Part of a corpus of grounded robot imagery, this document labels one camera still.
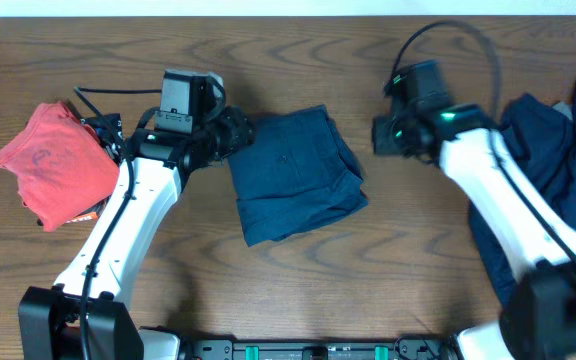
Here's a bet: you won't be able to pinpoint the left black cable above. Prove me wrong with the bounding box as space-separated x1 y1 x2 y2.
72 86 164 360

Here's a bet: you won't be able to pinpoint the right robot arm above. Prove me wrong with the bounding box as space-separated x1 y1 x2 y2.
371 104 576 359

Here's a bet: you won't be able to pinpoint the red folded t-shirt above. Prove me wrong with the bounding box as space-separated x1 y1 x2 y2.
0 102 119 232

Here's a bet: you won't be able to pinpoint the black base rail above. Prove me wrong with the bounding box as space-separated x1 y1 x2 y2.
176 333 463 360

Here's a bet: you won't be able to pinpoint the right black cable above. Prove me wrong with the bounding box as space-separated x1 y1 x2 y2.
390 19 576 306

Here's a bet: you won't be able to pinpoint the black cable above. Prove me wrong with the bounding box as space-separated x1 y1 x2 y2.
72 86 164 360
390 19 576 306

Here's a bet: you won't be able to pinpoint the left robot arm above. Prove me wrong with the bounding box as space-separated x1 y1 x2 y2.
18 106 254 359

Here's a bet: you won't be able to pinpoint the navy blue clothes pile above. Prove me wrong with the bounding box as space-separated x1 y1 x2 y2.
468 72 576 309

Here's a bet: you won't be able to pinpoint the navy blue shorts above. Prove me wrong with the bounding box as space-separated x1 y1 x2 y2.
228 105 368 247

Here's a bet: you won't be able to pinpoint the black printed folded garment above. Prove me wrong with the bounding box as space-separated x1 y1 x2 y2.
67 117 122 224

